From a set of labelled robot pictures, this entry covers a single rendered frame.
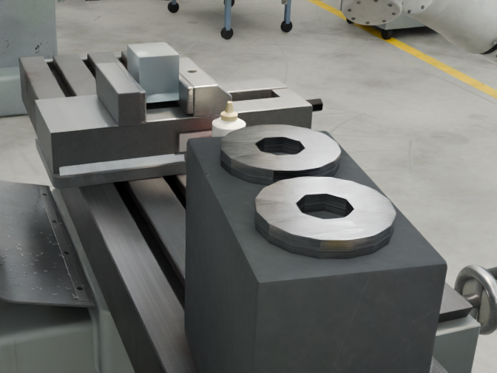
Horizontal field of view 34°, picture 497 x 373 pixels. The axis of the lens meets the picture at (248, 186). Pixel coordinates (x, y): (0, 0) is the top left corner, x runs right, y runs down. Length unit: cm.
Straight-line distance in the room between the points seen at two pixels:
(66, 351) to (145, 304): 21
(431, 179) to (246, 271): 300
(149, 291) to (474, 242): 231
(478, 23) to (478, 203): 232
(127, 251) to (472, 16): 49
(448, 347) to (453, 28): 45
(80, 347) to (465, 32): 59
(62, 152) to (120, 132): 7
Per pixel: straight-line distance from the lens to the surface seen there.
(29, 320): 96
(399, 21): 550
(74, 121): 102
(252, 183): 57
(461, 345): 121
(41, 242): 102
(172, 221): 92
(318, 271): 47
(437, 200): 329
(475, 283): 140
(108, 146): 101
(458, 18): 101
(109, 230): 90
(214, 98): 102
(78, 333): 95
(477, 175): 357
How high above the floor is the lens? 139
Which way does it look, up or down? 25 degrees down
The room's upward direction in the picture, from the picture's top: 3 degrees clockwise
